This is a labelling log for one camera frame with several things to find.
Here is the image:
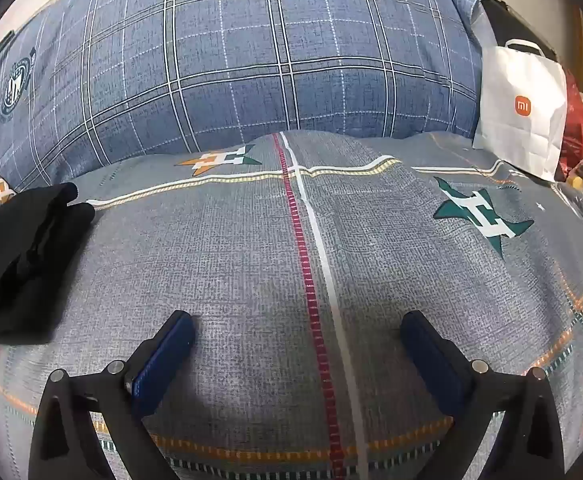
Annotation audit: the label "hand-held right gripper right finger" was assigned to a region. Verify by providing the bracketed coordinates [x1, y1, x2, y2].
[400, 310, 569, 480]

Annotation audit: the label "white paper bag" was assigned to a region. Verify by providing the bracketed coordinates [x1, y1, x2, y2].
[473, 39, 568, 183]

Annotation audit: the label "red plastic bag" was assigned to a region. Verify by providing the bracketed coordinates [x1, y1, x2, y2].
[559, 71, 583, 181]

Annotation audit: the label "grey printed bed sheet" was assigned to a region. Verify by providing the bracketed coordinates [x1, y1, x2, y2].
[0, 130, 583, 480]

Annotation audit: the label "dark cloth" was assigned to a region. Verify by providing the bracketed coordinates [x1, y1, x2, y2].
[479, 0, 557, 61]

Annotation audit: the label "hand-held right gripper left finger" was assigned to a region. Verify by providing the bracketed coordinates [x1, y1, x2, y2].
[24, 310, 197, 480]

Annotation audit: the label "black pants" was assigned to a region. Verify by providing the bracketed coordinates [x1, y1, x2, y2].
[0, 182, 96, 346]

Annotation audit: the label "blue plaid pillow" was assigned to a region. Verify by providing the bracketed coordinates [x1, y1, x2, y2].
[0, 0, 487, 193]

